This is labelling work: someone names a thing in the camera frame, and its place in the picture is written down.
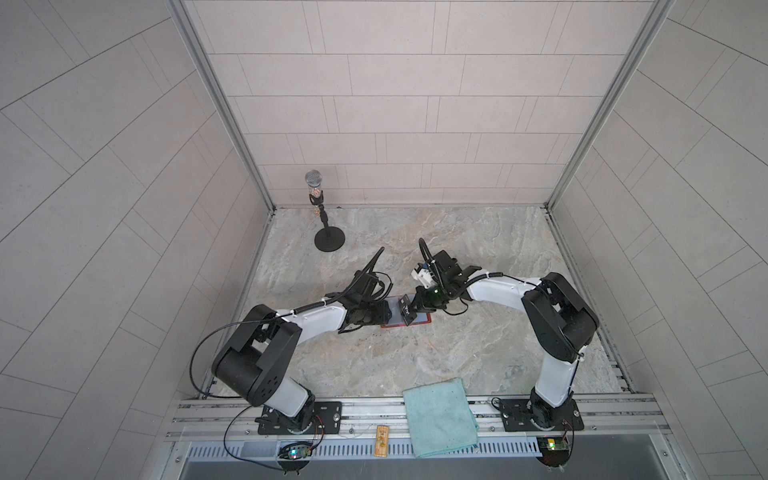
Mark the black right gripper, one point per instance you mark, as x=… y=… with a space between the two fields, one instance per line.
x=422 y=304

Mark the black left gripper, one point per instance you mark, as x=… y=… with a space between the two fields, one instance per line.
x=381 y=315

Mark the red card holder wallet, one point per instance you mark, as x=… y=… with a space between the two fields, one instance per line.
x=395 y=320

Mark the black vip credit card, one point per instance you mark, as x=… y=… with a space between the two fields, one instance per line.
x=408 y=310

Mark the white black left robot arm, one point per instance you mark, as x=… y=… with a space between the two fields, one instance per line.
x=254 y=361

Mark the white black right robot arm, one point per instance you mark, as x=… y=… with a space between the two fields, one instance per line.
x=563 y=323

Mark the microphone on black stand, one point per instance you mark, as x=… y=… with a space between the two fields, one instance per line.
x=328 y=238

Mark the small wooden block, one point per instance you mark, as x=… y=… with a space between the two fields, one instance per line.
x=381 y=447

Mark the teal folded cloth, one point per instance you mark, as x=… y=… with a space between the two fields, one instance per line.
x=439 y=418

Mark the left green circuit board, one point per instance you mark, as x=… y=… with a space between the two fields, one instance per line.
x=296 y=451

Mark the green circuit board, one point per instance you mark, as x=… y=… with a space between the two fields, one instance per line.
x=296 y=451
x=555 y=452

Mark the right green circuit board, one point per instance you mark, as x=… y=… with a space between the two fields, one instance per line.
x=555 y=452

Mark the aluminium corner profile left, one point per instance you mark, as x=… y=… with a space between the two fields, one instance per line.
x=192 y=41

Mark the aluminium corner profile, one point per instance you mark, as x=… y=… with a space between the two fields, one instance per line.
x=192 y=41
x=647 y=32

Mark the aluminium corner profile right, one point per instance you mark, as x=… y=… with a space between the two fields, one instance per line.
x=647 y=32

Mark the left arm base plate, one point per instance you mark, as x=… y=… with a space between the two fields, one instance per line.
x=323 y=416

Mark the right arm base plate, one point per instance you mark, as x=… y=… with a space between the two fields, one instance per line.
x=537 y=415

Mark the aluminium rail frame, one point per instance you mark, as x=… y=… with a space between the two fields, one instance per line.
x=363 y=417

